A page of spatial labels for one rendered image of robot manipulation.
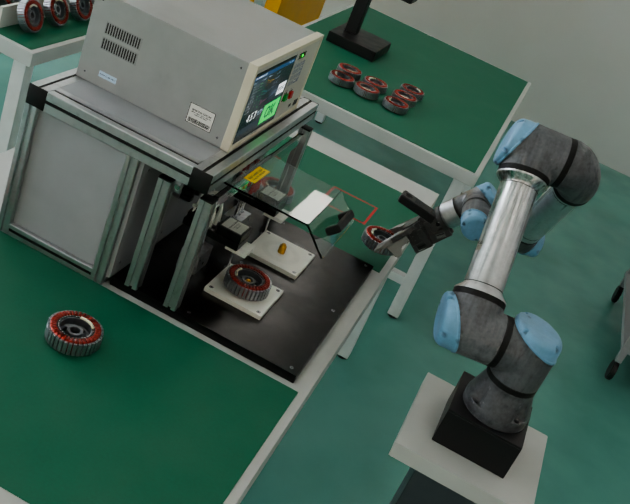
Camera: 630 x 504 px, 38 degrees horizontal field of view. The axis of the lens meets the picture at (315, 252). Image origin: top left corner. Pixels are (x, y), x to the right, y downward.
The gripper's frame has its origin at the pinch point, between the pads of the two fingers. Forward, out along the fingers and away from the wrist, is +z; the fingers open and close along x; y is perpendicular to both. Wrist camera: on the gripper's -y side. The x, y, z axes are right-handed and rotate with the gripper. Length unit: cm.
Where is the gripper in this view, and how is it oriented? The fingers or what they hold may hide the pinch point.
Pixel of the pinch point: (379, 240)
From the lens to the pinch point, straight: 259.1
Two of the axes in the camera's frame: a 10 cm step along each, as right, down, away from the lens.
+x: 2.9, -3.4, 9.0
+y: 5.1, 8.5, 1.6
